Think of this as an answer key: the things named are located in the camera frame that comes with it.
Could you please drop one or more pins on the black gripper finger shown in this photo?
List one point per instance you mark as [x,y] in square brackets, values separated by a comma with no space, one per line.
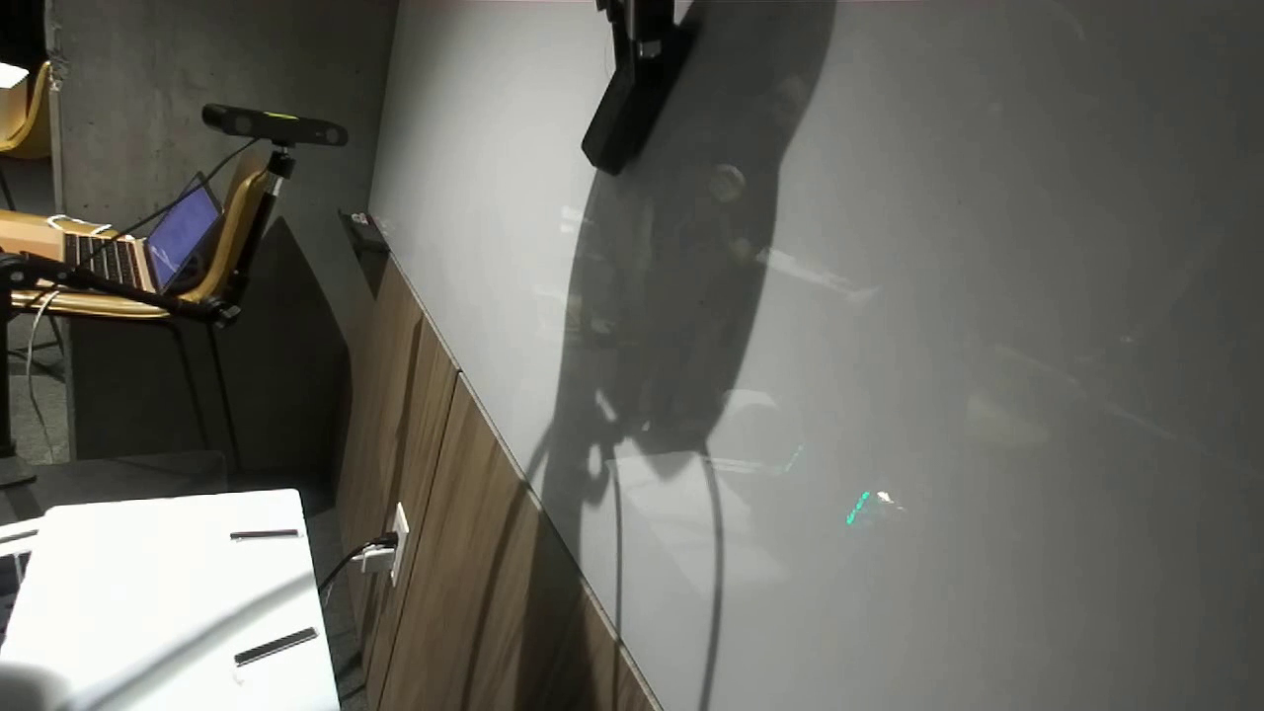
[656,24]

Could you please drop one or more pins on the open laptop blue screen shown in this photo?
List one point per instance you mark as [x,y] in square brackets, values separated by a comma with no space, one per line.
[182,235]

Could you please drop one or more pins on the black cabinet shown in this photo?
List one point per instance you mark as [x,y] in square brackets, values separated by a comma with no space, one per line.
[143,397]

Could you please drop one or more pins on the black marker pen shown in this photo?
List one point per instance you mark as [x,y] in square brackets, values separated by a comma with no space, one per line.
[279,647]
[263,535]

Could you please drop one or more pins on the large white wall whiteboard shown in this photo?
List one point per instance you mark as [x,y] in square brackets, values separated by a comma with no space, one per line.
[990,261]

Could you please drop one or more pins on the wooden wall panel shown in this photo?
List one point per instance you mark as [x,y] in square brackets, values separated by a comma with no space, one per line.
[437,526]

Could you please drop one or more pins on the white wall socket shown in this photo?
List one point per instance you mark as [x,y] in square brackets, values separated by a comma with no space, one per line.
[400,526]

